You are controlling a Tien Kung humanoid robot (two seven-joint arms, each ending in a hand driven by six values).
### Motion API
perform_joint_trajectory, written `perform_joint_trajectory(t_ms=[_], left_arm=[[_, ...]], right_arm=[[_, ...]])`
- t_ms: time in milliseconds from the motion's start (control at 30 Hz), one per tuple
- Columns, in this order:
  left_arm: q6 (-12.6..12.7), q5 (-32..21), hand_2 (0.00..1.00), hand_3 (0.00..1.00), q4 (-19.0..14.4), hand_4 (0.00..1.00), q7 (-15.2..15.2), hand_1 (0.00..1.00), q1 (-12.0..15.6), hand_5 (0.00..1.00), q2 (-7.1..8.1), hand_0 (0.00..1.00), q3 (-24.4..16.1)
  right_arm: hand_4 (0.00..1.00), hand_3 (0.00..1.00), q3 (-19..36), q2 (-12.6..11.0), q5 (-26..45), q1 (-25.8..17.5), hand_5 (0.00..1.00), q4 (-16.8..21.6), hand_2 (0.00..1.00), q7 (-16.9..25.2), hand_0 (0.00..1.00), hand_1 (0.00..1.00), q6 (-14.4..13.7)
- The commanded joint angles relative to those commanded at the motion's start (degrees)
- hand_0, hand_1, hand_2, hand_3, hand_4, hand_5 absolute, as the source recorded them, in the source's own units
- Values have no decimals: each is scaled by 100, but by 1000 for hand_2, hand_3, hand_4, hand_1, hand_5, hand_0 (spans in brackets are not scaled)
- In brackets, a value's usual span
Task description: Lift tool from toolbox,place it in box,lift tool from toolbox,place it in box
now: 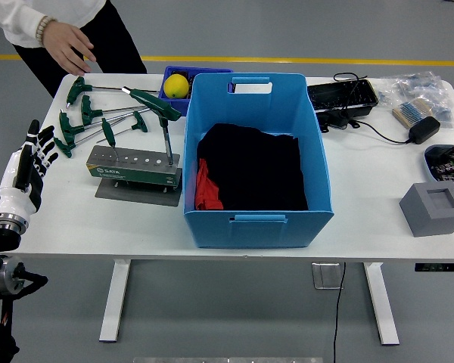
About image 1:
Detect clear plastic parts bags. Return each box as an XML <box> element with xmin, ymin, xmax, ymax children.
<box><xmin>376</xmin><ymin>70</ymin><xmax>454</xmax><ymax>129</ymax></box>

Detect person's right hand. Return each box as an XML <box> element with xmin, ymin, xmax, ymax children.
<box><xmin>43</xmin><ymin>20</ymin><xmax>98</xmax><ymax>76</ymax></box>

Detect grey cube box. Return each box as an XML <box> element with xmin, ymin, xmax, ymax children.
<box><xmin>399</xmin><ymin>181</ymin><xmax>454</xmax><ymax>238</ymax></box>

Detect light blue bowl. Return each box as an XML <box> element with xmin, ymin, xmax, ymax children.
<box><xmin>423</xmin><ymin>143</ymin><xmax>454</xmax><ymax>196</ymax></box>

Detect grey metal hex key stand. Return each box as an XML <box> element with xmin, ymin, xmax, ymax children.
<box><xmin>86</xmin><ymin>144</ymin><xmax>184</xmax><ymax>208</ymax></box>

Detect metal floor plate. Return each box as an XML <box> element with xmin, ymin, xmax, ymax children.
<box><xmin>312</xmin><ymin>262</ymin><xmax>345</xmax><ymax>290</ymax></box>

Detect white table leg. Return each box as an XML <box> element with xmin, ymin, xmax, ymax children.
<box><xmin>98</xmin><ymin>259</ymin><xmax>132</xmax><ymax>344</ymax></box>
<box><xmin>363</xmin><ymin>262</ymin><xmax>400</xmax><ymax>346</ymax></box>

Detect red cloth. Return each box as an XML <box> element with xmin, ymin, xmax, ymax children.
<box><xmin>194</xmin><ymin>157</ymin><xmax>225</xmax><ymax>211</ymax></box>

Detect large light blue box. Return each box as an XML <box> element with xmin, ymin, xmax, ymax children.
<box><xmin>183</xmin><ymin>72</ymin><xmax>334</xmax><ymax>250</ymax></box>

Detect black plug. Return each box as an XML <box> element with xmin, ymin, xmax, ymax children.
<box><xmin>317</xmin><ymin>111</ymin><xmax>361</xmax><ymax>133</ymax></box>

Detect beaded bracelet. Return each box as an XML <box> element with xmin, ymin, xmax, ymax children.
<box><xmin>36</xmin><ymin>15</ymin><xmax>58</xmax><ymax>48</ymax></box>

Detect black power adapter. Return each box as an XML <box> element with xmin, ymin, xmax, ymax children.
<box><xmin>407</xmin><ymin>116</ymin><xmax>442</xmax><ymax>144</ymax></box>

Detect pile of electronic parts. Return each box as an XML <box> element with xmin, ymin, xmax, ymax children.
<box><xmin>429</xmin><ymin>145</ymin><xmax>454</xmax><ymax>190</ymax></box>

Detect black cloth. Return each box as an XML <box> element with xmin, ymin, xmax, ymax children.
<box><xmin>196</xmin><ymin>123</ymin><xmax>309</xmax><ymax>212</ymax></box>

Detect person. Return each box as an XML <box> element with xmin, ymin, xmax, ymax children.
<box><xmin>0</xmin><ymin>0</ymin><xmax>148</xmax><ymax>98</ymax></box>

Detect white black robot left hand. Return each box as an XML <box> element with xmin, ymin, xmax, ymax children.
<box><xmin>0</xmin><ymin>119</ymin><xmax>60</xmax><ymax>221</ymax></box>

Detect black floor cable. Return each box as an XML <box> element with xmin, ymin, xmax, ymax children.
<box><xmin>331</xmin><ymin>262</ymin><xmax>347</xmax><ymax>363</ymax></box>

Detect small green T-handle hex key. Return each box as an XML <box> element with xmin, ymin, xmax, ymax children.
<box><xmin>101</xmin><ymin>116</ymin><xmax>120</xmax><ymax>162</ymax></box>

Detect bundle of taped resistors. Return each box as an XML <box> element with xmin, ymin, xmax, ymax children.
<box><xmin>392</xmin><ymin>98</ymin><xmax>434</xmax><ymax>128</ymax></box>

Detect small dark blue bin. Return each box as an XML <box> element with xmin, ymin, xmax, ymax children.
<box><xmin>157</xmin><ymin>65</ymin><xmax>235</xmax><ymax>117</ymax></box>

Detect large green T-handle hex key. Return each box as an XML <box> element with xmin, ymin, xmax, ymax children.
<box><xmin>121</xmin><ymin>85</ymin><xmax>182</xmax><ymax>166</ymax></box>

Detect black table control panel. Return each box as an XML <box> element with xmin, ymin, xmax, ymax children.
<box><xmin>414</xmin><ymin>262</ymin><xmax>454</xmax><ymax>272</ymax></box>

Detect black rectangular tray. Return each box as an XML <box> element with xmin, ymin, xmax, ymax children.
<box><xmin>306</xmin><ymin>78</ymin><xmax>380</xmax><ymax>114</ymax></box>

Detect black adapter cable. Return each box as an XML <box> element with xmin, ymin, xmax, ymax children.
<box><xmin>332</xmin><ymin>70</ymin><xmax>413</xmax><ymax>145</ymax></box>

